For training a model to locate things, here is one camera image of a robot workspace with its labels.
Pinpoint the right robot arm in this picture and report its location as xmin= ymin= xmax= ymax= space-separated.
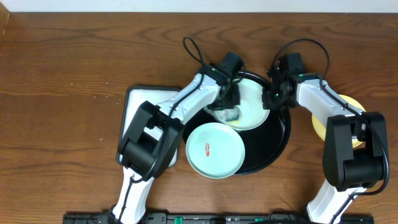
xmin=262 ymin=53 xmax=390 ymax=223

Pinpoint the black rectangular foam tray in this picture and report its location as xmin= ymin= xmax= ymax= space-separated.
xmin=119 ymin=86 xmax=180 ymax=167

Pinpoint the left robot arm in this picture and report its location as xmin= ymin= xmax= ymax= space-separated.
xmin=110 ymin=52 xmax=244 ymax=223

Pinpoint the mint plate front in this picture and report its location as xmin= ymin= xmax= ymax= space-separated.
xmin=186 ymin=123 xmax=246 ymax=179

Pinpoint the mint plate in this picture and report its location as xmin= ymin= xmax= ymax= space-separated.
xmin=222 ymin=78 xmax=270 ymax=131
xmin=186 ymin=123 xmax=246 ymax=179

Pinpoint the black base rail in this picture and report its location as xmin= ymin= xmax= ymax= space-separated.
xmin=62 ymin=212 xmax=376 ymax=224

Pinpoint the yellow plate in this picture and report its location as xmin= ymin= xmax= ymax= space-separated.
xmin=312 ymin=95 xmax=365 ymax=147

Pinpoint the green scouring sponge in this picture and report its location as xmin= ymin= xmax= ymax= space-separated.
xmin=220 ymin=108 xmax=241 ymax=122

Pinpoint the black round tray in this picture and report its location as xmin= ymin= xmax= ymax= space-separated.
xmin=182 ymin=72 xmax=291 ymax=175

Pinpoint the white soap foam puddle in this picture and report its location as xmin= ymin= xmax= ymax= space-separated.
xmin=203 ymin=106 xmax=223 ymax=123

